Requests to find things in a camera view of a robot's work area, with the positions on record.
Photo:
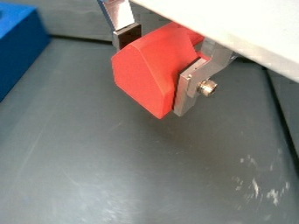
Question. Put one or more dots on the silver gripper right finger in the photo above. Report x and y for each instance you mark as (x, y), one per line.
(195, 76)

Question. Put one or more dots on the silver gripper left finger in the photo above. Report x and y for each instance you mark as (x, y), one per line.
(119, 15)

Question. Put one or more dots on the red three prong object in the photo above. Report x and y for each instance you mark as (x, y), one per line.
(147, 66)

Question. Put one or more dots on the blue foam shape block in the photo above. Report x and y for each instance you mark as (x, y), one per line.
(22, 40)

